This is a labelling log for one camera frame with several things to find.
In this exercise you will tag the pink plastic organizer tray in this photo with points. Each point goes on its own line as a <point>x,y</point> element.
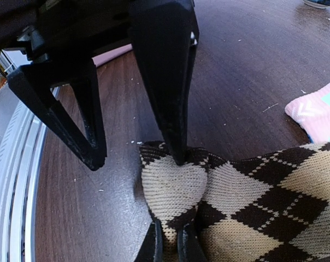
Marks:
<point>110,55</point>

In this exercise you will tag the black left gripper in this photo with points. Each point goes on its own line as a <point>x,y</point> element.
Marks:
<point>64,28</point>

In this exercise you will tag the brown beige argyle sock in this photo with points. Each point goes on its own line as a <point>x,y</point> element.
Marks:
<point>274,207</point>

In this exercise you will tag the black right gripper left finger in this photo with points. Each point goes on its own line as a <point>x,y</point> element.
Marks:
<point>152,247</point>

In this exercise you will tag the dark blue white bowl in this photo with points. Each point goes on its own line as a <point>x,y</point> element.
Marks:
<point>320,4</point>

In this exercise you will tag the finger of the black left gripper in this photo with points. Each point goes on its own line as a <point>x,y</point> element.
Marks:
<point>164,37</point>

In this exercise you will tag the aluminium front rail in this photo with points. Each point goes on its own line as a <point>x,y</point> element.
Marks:
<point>21,150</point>

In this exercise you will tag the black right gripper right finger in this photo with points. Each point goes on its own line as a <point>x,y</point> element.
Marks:
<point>189,248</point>

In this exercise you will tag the pink sock with teal patches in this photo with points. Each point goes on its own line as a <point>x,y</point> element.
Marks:
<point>312,112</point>

